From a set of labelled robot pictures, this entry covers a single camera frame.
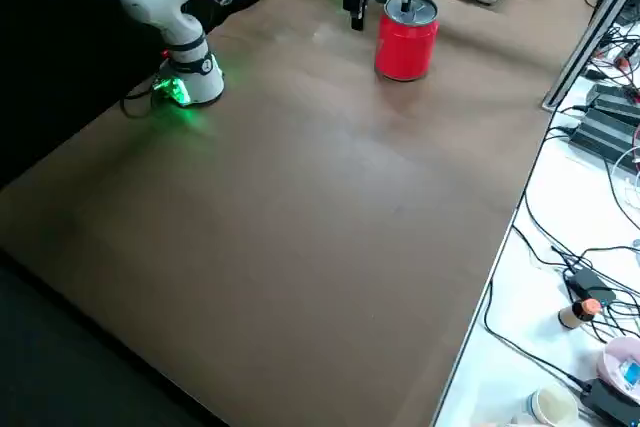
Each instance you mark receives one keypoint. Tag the white paper cup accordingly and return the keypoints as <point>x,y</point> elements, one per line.
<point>552,404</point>

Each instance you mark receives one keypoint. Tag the blue white packet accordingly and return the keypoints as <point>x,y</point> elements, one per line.
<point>630,374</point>

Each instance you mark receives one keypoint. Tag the pink bowl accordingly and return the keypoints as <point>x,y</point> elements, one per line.
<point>612,362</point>

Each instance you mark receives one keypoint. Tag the aluminium frame post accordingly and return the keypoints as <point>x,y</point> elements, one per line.
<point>580,52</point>

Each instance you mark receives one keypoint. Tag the large black power adapter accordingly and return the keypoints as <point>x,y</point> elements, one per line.
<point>617,99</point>
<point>600,134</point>

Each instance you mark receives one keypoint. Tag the black power brick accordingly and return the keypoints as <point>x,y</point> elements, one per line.
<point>607,399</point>

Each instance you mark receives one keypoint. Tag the small black power adapter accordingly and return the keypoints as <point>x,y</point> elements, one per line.
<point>590,284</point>

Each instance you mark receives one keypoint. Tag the brown bottle orange cap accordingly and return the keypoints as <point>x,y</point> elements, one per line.
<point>575,314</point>

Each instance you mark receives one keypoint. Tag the red push-button trash can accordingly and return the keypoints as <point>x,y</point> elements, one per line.
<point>400,47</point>

